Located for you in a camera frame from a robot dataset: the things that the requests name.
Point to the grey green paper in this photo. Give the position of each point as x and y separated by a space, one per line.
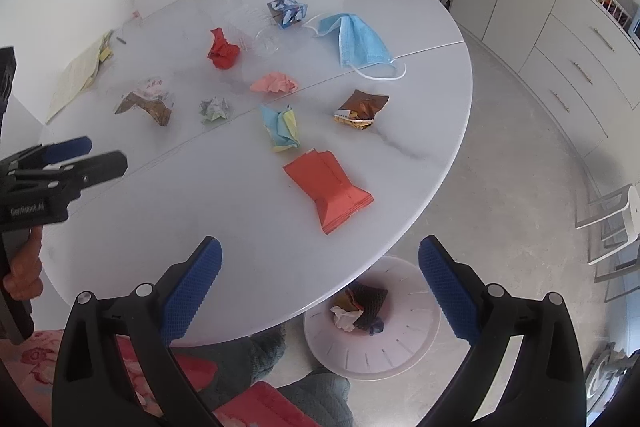
215 111

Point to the pink floral cloth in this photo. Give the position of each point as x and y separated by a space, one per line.
40 367

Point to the white round plastic bin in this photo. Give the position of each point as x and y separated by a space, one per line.
400 342

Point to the grey quilted cloth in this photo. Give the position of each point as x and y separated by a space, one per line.
245 357
320 399

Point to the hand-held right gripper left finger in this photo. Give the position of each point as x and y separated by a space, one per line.
195 292

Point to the white grey round object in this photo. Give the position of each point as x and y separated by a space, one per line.
607 372

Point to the brown foil snack wrapper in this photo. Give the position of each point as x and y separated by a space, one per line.
362 107

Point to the person's left hand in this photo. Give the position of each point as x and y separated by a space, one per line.
25 272

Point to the blue yellow paper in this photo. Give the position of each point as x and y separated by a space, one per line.
280 127

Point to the white crumpled paper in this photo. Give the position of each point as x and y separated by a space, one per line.
344 319

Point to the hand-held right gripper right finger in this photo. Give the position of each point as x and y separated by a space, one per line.
450 292

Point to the yellowish paper sheet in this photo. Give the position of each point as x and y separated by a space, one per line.
75 77

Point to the blue face mask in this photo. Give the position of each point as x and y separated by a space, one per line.
355 39

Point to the orange red packet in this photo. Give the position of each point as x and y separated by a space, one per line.
330 192

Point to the red paper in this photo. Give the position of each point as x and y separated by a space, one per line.
222 52

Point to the pink paper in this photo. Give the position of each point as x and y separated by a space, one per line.
272 83

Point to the clear brown plastic wrapper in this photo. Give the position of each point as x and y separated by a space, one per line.
150 107

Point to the crushed clear plastic bottle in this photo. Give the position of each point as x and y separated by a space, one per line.
265 42

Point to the white step stool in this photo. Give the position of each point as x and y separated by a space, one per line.
617 222

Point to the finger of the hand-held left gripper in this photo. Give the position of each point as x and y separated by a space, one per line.
65 148
105 163

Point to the red cushion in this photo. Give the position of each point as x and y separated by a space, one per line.
265 404

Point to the dark snack wrapper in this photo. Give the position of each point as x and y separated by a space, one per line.
370 302

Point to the beige drawer cabinet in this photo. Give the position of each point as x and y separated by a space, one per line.
575 67

